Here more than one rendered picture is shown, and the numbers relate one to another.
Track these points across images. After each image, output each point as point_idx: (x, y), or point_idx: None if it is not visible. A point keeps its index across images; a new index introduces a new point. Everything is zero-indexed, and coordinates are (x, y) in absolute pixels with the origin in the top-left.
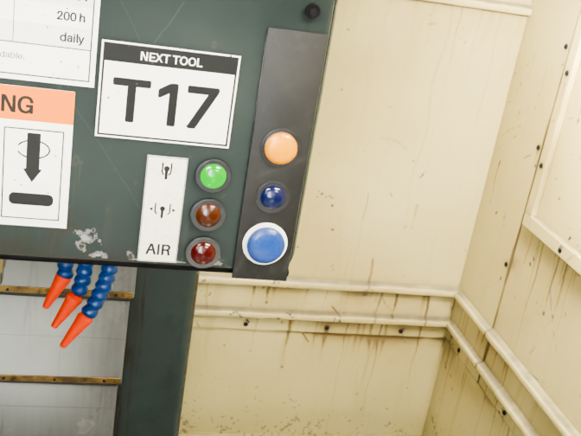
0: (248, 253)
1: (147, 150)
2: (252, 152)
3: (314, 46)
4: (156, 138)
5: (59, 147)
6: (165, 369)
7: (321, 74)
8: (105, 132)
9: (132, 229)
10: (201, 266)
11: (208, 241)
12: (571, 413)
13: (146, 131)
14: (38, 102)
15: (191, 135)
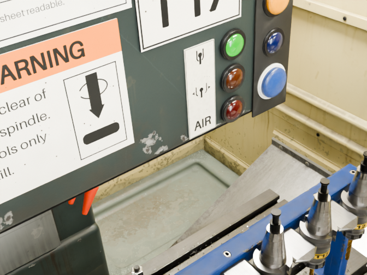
0: (264, 94)
1: (182, 45)
2: (257, 12)
3: None
4: (189, 32)
5: (114, 76)
6: None
7: None
8: (148, 46)
9: (182, 117)
10: (234, 119)
11: (236, 99)
12: (312, 89)
13: (180, 29)
14: (87, 42)
15: (214, 17)
